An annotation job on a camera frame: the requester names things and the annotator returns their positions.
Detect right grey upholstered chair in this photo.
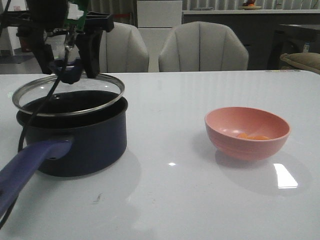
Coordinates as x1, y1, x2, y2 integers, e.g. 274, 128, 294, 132
158, 21, 249, 72

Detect dark blue saucepan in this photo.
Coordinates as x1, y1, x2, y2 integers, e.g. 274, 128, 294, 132
0, 97, 128, 214

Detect glass lid blue knob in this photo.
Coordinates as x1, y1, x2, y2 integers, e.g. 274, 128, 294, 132
12, 59, 125, 117

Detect left grey upholstered chair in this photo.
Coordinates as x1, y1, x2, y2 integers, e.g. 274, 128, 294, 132
99, 22, 149, 73

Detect white cabinet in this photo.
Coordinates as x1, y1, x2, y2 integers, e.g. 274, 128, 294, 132
136, 0, 183, 72

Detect pink plastic bowl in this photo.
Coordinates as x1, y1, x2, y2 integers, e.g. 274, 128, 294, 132
204, 106, 291, 161

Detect black cable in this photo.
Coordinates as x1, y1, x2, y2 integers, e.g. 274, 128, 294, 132
0, 22, 76, 230

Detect beige cushion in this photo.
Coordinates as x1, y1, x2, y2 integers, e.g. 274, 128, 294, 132
279, 52, 320, 74

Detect orange ham slice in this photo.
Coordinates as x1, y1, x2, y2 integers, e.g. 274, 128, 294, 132
236, 132, 252, 139

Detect grey upholstered chair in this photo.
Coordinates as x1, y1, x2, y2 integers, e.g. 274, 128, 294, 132
99, 22, 149, 73
158, 21, 249, 72

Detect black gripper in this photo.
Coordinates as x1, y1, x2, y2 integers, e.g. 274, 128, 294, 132
17, 0, 114, 78

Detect plate with fruit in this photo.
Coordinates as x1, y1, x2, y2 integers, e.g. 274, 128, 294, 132
241, 0, 262, 10

